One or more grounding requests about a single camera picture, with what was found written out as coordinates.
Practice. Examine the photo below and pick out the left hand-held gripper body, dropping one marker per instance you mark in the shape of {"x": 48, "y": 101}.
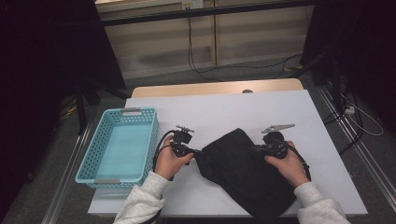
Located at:
{"x": 182, "y": 137}

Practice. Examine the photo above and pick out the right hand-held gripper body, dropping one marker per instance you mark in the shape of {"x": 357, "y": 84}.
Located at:
{"x": 275, "y": 146}

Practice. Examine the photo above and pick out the black shorts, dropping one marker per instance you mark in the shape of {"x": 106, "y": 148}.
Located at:
{"x": 236, "y": 168}

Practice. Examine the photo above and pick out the light blue plastic basket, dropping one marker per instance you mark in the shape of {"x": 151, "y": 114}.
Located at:
{"x": 124, "y": 149}

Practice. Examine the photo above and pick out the person's left hand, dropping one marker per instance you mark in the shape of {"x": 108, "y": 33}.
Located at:
{"x": 166, "y": 165}

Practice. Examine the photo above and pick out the person's right hand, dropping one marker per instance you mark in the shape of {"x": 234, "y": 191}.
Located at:
{"x": 291, "y": 169}

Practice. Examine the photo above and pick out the grey table grommet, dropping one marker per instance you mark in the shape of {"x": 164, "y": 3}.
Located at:
{"x": 247, "y": 91}

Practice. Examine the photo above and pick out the yellow floor tape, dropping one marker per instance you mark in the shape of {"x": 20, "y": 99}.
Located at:
{"x": 294, "y": 67}
{"x": 71, "y": 110}

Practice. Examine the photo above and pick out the white plug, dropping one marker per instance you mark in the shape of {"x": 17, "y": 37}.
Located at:
{"x": 349, "y": 109}

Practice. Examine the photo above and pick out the black stand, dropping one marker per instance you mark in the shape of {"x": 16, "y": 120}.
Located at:
{"x": 335, "y": 81}
{"x": 81, "y": 112}

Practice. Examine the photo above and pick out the beige wooden shelf unit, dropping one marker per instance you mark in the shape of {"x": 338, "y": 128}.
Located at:
{"x": 255, "y": 34}

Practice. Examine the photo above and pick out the black horizontal bar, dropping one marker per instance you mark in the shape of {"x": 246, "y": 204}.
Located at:
{"x": 202, "y": 12}

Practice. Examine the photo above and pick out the black curtain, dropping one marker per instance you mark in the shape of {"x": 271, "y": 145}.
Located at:
{"x": 37, "y": 62}
{"x": 367, "y": 46}

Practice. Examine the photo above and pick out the metal floor rail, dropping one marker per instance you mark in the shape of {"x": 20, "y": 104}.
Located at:
{"x": 373, "y": 168}
{"x": 63, "y": 183}

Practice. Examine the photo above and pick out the white wall socket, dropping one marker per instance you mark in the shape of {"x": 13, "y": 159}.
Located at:
{"x": 192, "y": 4}

